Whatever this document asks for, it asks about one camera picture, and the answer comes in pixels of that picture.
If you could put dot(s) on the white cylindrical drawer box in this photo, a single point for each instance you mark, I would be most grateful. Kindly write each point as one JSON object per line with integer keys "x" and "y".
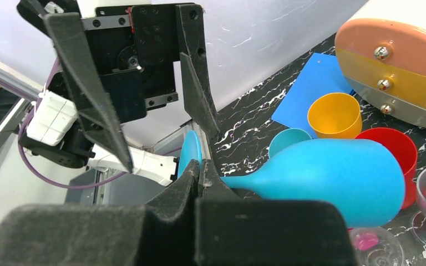
{"x": 381, "y": 52}

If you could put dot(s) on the yellow wine glass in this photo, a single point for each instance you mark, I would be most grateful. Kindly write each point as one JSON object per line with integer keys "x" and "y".
{"x": 335, "y": 116}

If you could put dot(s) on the light blue wine glass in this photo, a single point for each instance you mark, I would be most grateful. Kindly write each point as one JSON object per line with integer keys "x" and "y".
{"x": 285, "y": 139}

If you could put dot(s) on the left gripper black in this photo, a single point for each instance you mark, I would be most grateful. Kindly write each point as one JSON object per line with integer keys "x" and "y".
{"x": 116, "y": 63}

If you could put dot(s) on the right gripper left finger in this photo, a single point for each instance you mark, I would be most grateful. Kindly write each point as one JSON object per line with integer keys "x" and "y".
{"x": 159, "y": 232}

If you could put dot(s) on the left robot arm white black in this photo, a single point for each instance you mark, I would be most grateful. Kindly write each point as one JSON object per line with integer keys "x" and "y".
{"x": 76, "y": 151}

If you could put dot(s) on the red wine glass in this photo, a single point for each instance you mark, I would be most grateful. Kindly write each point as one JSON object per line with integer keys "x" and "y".
{"x": 403, "y": 149}

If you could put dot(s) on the blue flat sheet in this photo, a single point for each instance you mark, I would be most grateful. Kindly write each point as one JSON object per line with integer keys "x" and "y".
{"x": 320, "y": 75}

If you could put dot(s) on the teal wine glass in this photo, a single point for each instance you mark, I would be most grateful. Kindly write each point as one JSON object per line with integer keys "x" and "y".
{"x": 360, "y": 177}

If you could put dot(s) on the magenta wine glass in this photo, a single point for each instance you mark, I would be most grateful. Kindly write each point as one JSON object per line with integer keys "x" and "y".
{"x": 366, "y": 241}

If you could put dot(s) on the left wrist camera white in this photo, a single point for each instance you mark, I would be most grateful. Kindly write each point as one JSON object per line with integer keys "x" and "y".
{"x": 53, "y": 118}

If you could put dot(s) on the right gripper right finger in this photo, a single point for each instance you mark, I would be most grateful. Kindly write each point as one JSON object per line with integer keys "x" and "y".
{"x": 234, "y": 231}

